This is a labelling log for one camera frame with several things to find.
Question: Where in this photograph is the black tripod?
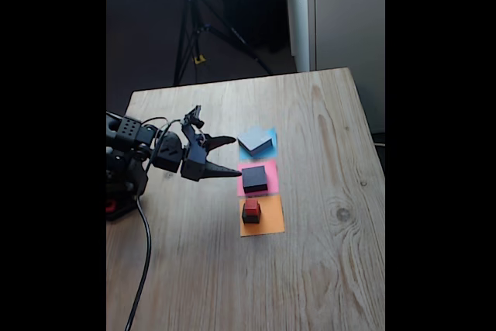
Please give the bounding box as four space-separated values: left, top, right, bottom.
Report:
172 0 274 87

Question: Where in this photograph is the medium black square block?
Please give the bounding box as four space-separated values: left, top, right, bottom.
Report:
241 165 270 195

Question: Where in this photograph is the red black table clamp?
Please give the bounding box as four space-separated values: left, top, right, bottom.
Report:
105 195 140 222

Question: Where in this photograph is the orange paper sheet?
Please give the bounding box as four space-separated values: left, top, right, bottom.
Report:
239 194 286 238

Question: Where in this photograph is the pink paper sheet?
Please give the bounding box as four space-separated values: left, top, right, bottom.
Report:
236 159 281 197

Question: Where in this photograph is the white grey cabinet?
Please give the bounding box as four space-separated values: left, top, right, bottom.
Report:
284 0 386 134

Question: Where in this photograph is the small dark grey cube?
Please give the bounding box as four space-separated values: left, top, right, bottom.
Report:
241 205 262 226

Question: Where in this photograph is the large grey square block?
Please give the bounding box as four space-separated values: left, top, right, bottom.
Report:
236 126 274 153

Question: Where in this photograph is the blue paper sheet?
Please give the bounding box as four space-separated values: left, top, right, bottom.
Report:
239 126 279 161

